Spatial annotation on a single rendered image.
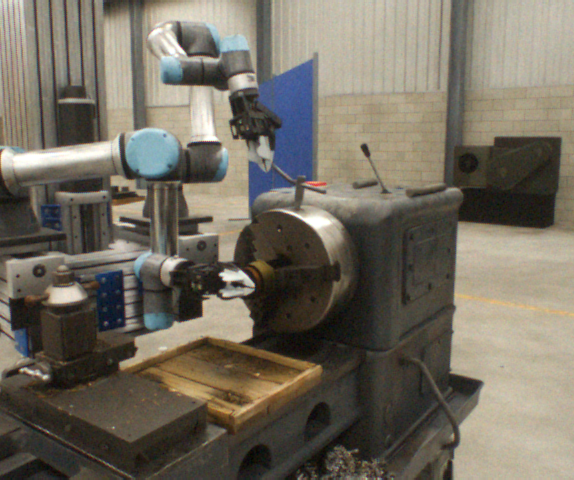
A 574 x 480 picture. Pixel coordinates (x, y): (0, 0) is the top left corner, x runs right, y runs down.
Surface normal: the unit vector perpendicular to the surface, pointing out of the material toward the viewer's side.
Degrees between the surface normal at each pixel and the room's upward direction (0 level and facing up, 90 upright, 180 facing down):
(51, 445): 88
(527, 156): 90
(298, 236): 90
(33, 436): 88
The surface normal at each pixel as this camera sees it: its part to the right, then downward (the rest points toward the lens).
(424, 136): -0.61, 0.13
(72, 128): -0.01, 0.16
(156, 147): 0.21, 0.14
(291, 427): 0.81, 0.07
